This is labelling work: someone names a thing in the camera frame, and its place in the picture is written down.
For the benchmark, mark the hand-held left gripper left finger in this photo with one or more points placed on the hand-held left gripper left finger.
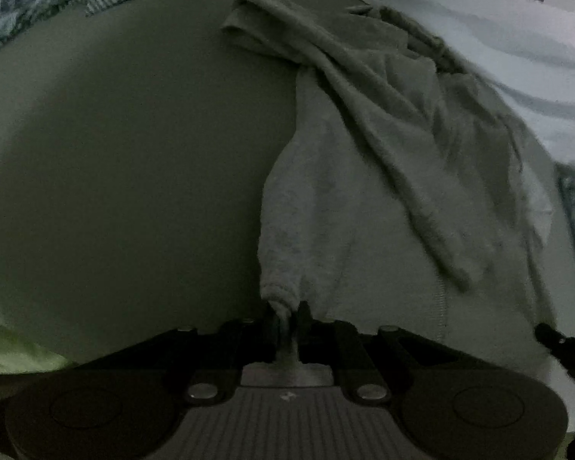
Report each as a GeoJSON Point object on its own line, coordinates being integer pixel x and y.
{"type": "Point", "coordinates": [267, 333]}

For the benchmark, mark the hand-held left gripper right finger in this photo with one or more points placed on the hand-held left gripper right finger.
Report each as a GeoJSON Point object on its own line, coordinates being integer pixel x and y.
{"type": "Point", "coordinates": [305, 333]}

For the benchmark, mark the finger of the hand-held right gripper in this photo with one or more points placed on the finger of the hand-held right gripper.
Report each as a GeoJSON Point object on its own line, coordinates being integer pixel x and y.
{"type": "Point", "coordinates": [558, 342]}

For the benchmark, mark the grey-white long-sleeved fleece garment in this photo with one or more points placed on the grey-white long-sleeved fleece garment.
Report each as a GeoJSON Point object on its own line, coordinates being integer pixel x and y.
{"type": "Point", "coordinates": [364, 177]}

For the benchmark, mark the green cloth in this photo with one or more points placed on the green cloth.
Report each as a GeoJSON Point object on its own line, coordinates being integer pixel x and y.
{"type": "Point", "coordinates": [14, 352]}

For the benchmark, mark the blue-white floral cloth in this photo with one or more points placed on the blue-white floral cloth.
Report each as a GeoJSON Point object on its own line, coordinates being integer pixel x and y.
{"type": "Point", "coordinates": [14, 5]}

